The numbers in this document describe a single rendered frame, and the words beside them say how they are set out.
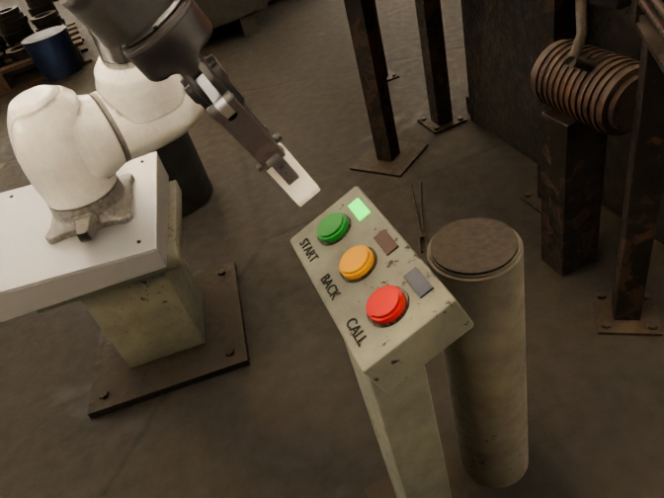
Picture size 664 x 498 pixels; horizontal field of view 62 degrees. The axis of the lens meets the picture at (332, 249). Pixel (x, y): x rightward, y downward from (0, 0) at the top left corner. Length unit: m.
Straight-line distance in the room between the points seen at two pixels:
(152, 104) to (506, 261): 0.78
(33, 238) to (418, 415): 0.92
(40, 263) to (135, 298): 0.23
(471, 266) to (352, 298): 0.18
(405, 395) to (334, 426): 0.52
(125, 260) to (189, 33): 0.72
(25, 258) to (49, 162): 0.22
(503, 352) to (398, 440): 0.18
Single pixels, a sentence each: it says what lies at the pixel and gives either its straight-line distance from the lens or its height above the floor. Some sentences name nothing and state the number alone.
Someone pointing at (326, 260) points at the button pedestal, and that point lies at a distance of 0.63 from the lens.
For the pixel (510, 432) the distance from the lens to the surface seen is 0.96.
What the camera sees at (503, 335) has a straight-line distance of 0.77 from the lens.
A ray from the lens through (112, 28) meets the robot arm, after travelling 0.49.
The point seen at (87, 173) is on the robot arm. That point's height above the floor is 0.54.
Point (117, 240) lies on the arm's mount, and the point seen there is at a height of 0.41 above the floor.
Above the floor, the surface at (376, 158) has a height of 0.01.
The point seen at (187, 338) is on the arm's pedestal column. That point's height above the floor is 0.06.
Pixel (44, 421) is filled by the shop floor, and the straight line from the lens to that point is 1.58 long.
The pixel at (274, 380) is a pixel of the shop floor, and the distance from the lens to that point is 1.32.
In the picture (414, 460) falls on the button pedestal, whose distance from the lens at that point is 0.82.
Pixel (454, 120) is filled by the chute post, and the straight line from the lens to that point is 2.09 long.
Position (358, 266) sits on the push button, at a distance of 0.58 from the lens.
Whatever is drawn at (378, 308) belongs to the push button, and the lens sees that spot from 0.54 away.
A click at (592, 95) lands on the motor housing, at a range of 1.09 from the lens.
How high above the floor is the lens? 0.99
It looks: 38 degrees down
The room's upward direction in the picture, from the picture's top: 17 degrees counter-clockwise
